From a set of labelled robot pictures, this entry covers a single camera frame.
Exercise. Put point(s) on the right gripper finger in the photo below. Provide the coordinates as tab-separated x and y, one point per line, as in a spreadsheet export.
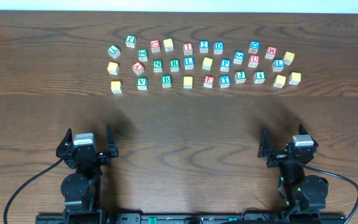
302	130
264	145

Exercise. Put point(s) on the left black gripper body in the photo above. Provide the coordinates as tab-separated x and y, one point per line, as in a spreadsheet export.
86	153

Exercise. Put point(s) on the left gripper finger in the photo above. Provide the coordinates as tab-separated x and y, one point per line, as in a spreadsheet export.
111	145
65	143

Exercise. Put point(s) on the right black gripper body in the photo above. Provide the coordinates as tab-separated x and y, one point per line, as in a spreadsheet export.
286	155

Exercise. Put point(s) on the red E block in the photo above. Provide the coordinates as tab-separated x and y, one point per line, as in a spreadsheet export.
208	81

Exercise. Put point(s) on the green N block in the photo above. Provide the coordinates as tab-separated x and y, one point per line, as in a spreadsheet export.
157	66

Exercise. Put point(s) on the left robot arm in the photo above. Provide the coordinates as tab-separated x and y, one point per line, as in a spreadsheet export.
81	189

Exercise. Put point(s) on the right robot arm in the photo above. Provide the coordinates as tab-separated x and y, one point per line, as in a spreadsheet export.
305	195

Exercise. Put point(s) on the yellow G block far right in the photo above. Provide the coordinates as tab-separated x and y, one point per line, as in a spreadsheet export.
294	78

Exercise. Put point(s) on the yellow S block bottom right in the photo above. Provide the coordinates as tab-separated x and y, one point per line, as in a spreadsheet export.
279	81

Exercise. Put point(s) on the yellow K block left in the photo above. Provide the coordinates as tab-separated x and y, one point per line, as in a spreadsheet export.
116	87

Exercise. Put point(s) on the yellow k block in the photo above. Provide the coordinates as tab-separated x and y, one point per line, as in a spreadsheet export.
116	87
288	58

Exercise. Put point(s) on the green 4 block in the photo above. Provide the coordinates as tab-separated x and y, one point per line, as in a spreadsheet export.
259	77

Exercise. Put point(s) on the blue L block right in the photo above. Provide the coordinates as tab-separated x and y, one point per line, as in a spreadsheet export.
278	65

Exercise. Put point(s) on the blue l block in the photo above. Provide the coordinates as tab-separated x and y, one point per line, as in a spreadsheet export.
278	65
189	63

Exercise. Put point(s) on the green V block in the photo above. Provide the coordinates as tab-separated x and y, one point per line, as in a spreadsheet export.
142	83

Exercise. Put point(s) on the yellow K block far right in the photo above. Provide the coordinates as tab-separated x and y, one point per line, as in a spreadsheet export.
288	58

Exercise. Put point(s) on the green J block right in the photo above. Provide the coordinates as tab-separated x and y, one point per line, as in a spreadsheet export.
240	77

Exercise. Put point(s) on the green j block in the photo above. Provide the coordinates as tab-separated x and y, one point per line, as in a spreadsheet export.
130	41
240	77

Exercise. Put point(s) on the blue T block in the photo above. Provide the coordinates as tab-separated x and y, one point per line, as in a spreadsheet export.
224	81

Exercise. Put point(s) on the yellow C block left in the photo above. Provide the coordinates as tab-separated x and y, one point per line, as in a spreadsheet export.
113	68

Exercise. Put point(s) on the red M block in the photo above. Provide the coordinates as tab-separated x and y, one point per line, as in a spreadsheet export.
270	52

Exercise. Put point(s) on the red A block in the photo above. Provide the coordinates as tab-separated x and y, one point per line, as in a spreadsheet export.
138	68

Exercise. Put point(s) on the green B block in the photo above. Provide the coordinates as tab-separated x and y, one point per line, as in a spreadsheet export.
166	81

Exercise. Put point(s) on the blue P block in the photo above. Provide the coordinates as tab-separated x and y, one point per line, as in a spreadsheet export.
225	65

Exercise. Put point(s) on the blue 5 block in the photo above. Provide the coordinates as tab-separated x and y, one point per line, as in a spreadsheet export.
238	57

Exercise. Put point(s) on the blue D block right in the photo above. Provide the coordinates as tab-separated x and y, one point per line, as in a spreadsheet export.
254	47

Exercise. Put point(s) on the blue d block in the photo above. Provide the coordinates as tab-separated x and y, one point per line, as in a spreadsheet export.
254	47
218	48

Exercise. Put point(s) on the green L block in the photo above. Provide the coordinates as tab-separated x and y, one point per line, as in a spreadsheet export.
114	51

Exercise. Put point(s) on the green Z block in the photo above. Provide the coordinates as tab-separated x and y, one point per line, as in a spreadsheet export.
142	55

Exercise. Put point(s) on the yellow O block bottom row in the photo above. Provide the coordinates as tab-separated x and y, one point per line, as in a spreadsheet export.
188	82

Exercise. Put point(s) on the yellow o block row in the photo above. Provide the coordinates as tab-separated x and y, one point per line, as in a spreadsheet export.
188	82
207	63

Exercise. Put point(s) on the yellow O block middle row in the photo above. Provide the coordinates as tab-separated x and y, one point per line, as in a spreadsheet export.
207	63

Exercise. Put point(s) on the green R block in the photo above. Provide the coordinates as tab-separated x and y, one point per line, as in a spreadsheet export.
174	65

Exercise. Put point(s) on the green J block far left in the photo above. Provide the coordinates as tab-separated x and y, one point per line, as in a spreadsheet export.
130	41

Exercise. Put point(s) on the blue D block centre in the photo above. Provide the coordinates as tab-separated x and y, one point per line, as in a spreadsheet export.
218	48

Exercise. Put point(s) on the red U block top row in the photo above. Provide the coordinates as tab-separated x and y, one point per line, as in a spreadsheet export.
155	46

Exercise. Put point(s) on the blue L block centre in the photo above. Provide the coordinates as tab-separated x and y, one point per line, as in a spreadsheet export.
189	63

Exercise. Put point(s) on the yellow S block top row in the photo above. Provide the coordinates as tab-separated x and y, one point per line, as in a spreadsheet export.
168	45

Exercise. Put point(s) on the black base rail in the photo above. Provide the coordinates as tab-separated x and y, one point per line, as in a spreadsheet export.
135	218

